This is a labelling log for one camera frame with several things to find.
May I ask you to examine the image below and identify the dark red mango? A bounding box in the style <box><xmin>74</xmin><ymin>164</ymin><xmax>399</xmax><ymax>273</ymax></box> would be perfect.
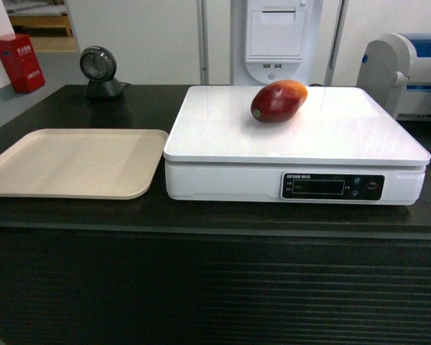
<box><xmin>251</xmin><ymin>80</ymin><xmax>308</xmax><ymax>124</ymax></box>

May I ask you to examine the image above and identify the black slatted checkout counter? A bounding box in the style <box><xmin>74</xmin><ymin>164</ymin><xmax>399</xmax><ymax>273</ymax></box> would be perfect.
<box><xmin>0</xmin><ymin>84</ymin><xmax>431</xmax><ymax>345</ymax></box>

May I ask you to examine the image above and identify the white checkout scale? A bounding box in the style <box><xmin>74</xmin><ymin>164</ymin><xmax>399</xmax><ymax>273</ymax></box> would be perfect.
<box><xmin>164</xmin><ymin>86</ymin><xmax>431</xmax><ymax>205</ymax></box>

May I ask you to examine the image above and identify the beige plastic tray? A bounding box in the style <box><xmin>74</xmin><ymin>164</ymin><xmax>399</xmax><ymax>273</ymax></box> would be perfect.
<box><xmin>0</xmin><ymin>129</ymin><xmax>167</xmax><ymax>200</ymax></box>

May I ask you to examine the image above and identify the white receipt printer kiosk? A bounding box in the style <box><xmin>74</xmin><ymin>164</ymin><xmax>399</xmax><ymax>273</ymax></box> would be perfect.
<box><xmin>230</xmin><ymin>0</ymin><xmax>323</xmax><ymax>86</ymax></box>

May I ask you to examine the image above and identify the grey barcode scanner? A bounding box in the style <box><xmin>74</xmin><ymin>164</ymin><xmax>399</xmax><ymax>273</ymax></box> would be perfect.
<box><xmin>79</xmin><ymin>46</ymin><xmax>125</xmax><ymax>101</ymax></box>

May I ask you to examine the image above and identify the grey blue machine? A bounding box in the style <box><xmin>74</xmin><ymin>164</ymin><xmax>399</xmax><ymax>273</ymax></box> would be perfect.
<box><xmin>356</xmin><ymin>33</ymin><xmax>431</xmax><ymax>121</ymax></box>

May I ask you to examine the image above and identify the wooden pallet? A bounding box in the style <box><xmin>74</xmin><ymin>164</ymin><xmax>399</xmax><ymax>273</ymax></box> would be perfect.
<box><xmin>2</xmin><ymin>1</ymin><xmax>73</xmax><ymax>37</ymax></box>

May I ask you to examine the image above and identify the red fire extinguisher box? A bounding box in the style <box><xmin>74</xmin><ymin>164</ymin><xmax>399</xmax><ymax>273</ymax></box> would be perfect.
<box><xmin>0</xmin><ymin>34</ymin><xmax>46</xmax><ymax>93</ymax></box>

